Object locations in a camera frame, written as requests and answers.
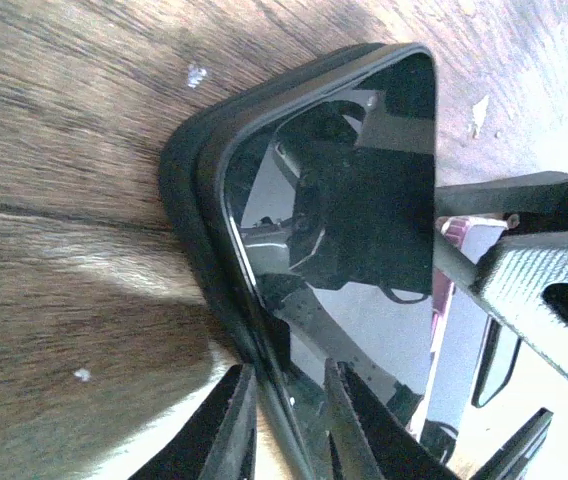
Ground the black smartphone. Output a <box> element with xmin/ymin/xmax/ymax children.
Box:
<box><xmin>221</xmin><ymin>44</ymin><xmax>436</xmax><ymax>479</ymax></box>

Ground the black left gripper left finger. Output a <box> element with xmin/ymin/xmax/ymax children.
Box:
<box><xmin>131</xmin><ymin>364</ymin><xmax>257</xmax><ymax>480</ymax></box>

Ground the purple edged smartphone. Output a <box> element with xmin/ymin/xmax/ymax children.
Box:
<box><xmin>414</xmin><ymin>216</ymin><xmax>508</xmax><ymax>462</ymax></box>

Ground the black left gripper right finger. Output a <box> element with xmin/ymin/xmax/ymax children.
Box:
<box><xmin>324</xmin><ymin>358</ymin><xmax>456</xmax><ymax>479</ymax></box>

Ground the black phone case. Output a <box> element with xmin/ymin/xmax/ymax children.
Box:
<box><xmin>157</xmin><ymin>41</ymin><xmax>390</xmax><ymax>480</ymax></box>
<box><xmin>471</xmin><ymin>318</ymin><xmax>522</xmax><ymax>408</ymax></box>

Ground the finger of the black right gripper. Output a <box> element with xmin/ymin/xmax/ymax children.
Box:
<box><xmin>435</xmin><ymin>171</ymin><xmax>568</xmax><ymax>217</ymax></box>
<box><xmin>433</xmin><ymin>232</ymin><xmax>568</xmax><ymax>380</ymax></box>

